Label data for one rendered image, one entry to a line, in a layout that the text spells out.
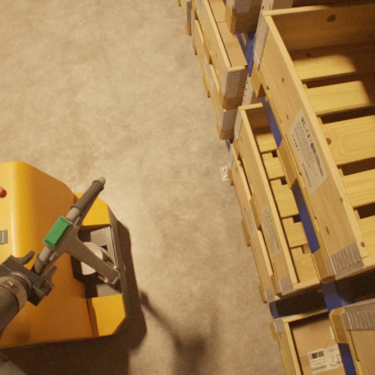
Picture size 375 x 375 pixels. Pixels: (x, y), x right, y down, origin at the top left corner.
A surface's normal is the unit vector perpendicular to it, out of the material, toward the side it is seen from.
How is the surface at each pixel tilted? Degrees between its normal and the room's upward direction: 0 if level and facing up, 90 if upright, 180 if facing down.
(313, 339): 0
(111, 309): 22
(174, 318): 0
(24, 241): 45
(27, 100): 0
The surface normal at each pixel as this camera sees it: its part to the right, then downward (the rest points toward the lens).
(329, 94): -0.01, -0.37
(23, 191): 0.68, -0.39
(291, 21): 0.22, 0.91
